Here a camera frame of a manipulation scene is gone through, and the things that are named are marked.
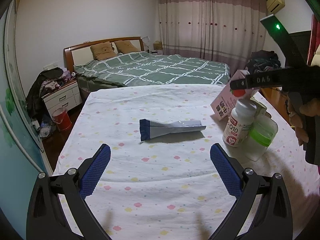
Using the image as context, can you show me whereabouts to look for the right brown pillow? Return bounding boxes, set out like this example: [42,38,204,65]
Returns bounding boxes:
[114,40,140,54]

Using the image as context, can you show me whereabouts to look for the blue silver foil wrapper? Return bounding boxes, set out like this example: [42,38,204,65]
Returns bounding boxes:
[139,119,206,141]

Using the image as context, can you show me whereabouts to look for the pile of dark clothes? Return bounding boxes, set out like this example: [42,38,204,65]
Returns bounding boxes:
[245,50,281,74]

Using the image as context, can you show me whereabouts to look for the black television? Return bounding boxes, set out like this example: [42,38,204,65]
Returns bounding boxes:
[290,30,311,63]

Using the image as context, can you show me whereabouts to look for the clear jar green lid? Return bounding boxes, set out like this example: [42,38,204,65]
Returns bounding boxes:
[244,115,278,161]

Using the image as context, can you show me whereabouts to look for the wooden low cabinet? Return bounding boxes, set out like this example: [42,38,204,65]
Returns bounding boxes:
[260,88,290,125]

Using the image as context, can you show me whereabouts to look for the pinkish window curtain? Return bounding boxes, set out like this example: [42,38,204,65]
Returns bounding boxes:
[158,0,267,75]

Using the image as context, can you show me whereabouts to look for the white floral tablecloth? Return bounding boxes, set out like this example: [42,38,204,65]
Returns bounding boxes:
[53,82,320,240]

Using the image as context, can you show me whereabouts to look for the clothes on nightstand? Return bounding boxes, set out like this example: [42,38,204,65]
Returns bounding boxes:
[26,67,74,123]

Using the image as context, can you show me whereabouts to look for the left brown pillow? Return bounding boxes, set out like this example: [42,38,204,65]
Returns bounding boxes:
[90,42,117,61]

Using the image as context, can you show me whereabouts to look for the white supplement bottle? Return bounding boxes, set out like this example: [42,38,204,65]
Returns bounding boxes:
[223,99,257,147]

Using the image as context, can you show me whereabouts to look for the pink strawberry milk carton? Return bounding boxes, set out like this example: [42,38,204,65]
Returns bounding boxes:
[210,70,258,121]

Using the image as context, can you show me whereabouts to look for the red bucket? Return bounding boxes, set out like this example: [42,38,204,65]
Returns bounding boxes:
[52,107,72,132]

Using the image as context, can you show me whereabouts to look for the wall air conditioner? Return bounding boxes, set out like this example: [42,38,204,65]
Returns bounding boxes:
[266,0,285,14]

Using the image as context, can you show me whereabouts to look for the brown pillow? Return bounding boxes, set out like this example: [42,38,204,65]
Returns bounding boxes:
[90,42,117,61]
[114,40,140,54]

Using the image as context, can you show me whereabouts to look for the white bedside table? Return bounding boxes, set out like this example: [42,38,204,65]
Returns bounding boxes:
[42,80,82,117]

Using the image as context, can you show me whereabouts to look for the green checked bed quilt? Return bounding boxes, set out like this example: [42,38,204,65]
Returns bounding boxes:
[74,51,230,87]

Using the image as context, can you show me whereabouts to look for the floral paper carton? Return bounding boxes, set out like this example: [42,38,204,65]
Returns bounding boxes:
[250,97,267,117]

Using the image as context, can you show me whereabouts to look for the wooden bed headboard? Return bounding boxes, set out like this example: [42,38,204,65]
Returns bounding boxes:
[63,37,144,73]

